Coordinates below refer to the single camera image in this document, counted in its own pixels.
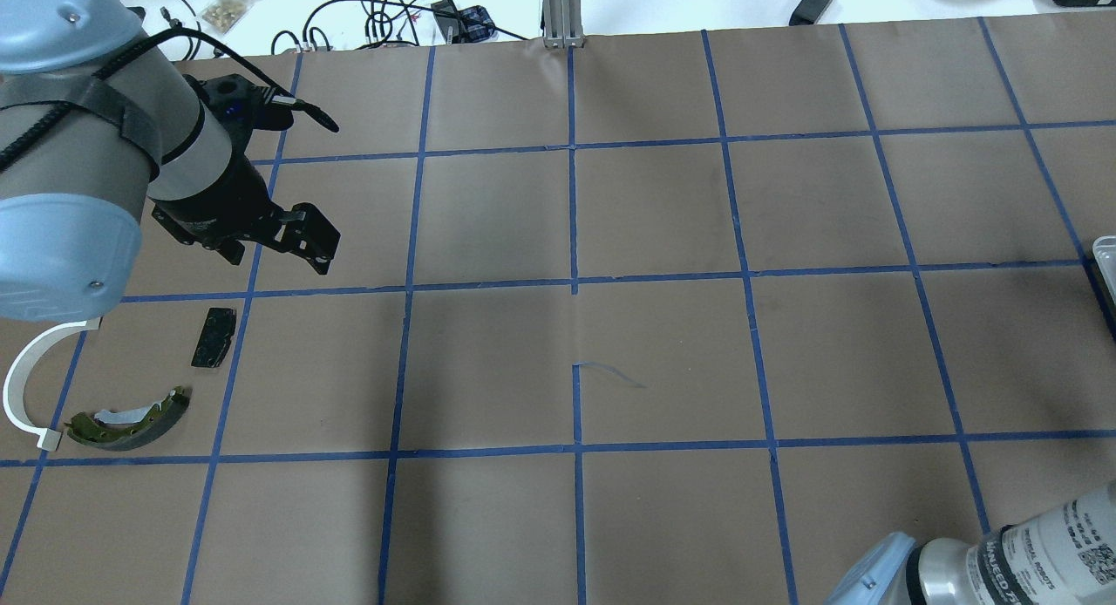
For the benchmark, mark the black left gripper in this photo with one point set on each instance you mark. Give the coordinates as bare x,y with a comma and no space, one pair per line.
225,198

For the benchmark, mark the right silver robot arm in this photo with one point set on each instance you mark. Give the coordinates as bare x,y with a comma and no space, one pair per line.
1061,556

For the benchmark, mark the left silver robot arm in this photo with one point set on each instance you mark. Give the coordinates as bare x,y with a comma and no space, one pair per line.
97,123

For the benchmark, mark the silver ribbed metal tray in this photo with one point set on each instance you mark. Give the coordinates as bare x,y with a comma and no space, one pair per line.
1104,254

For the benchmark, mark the black brake pad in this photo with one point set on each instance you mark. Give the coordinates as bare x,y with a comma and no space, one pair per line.
216,338

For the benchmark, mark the bag of wooden pieces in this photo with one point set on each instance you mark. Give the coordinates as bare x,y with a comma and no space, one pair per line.
223,15

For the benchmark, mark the olive brake shoe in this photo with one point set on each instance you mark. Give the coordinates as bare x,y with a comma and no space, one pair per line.
123,431

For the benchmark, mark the black power adapter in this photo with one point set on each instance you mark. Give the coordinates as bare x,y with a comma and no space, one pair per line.
808,12

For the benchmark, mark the white curved plastic bracket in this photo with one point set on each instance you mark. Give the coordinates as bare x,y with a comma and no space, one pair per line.
19,373

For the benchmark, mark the aluminium frame post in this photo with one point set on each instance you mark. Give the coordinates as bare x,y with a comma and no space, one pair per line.
562,26

